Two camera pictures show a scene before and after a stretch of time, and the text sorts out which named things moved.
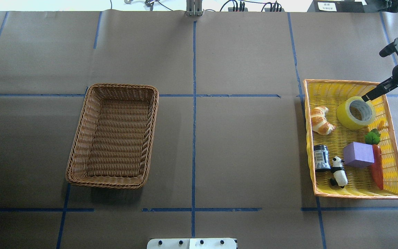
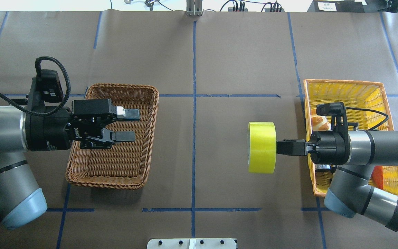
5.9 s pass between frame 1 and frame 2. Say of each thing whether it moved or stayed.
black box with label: stayed
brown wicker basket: stayed
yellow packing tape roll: moved
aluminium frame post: stayed
